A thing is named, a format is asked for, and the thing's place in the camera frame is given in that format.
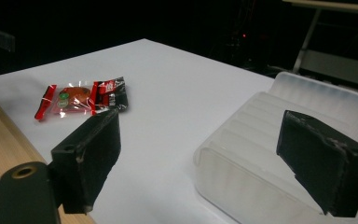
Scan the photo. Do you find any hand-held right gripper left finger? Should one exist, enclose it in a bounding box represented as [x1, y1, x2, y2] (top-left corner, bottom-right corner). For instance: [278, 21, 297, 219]
[50, 108, 122, 215]

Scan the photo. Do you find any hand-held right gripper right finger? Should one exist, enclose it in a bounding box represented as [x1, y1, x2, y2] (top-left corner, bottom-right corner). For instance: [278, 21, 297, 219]
[276, 109, 358, 218]

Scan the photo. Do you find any red clear snack packet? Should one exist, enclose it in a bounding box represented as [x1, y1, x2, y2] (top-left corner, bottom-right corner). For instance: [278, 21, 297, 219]
[34, 77, 129, 121]

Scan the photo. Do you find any translucent plastic container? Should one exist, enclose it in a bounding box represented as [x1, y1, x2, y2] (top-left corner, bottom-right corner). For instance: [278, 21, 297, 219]
[193, 71, 358, 224]

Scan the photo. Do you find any wooden table edge strip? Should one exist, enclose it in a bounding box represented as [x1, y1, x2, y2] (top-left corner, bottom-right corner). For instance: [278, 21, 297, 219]
[0, 86, 97, 224]

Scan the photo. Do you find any metal stand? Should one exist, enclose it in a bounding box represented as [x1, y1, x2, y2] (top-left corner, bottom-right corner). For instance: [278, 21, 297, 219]
[282, 0, 358, 90]

